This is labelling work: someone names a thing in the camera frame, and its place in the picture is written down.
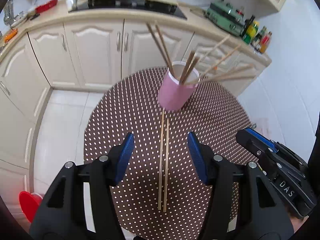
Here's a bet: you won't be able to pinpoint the red plastic stool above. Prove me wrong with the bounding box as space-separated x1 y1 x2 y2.
18 191 43 222

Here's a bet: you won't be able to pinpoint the red plastic container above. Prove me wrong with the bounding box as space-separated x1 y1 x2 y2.
35 0 58 14

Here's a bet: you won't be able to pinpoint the brown polka dot tablecloth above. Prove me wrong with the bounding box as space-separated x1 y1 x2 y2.
84 67 254 239

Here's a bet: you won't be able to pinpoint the orange sponge box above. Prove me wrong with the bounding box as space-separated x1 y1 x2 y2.
4 29 18 43

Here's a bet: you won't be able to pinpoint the person right hand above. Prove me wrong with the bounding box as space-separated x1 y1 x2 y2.
284 205 309 233

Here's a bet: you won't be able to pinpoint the lower cream cabinets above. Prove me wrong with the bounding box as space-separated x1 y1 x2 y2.
0 17 272 198

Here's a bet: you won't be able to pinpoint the black glass stovetop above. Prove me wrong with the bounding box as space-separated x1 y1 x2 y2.
71 0 187 20

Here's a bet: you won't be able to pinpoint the white mug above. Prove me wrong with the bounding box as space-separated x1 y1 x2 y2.
66 0 78 12

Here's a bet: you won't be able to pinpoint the green electric cooker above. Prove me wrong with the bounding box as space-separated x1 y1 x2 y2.
205 0 245 37

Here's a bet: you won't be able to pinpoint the orange sauce bottle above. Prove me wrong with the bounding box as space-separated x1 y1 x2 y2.
259 31 272 54

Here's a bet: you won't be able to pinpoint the green oil bottle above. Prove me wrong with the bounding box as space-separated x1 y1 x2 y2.
242 21 259 44

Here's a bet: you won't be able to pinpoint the dark glass bottle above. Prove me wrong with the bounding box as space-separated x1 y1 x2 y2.
240 15 255 38

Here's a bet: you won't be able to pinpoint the dark soy sauce bottle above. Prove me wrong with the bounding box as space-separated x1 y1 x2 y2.
251 26 267 50

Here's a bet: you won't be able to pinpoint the pink paper cup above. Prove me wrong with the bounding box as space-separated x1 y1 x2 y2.
157 69 199 111

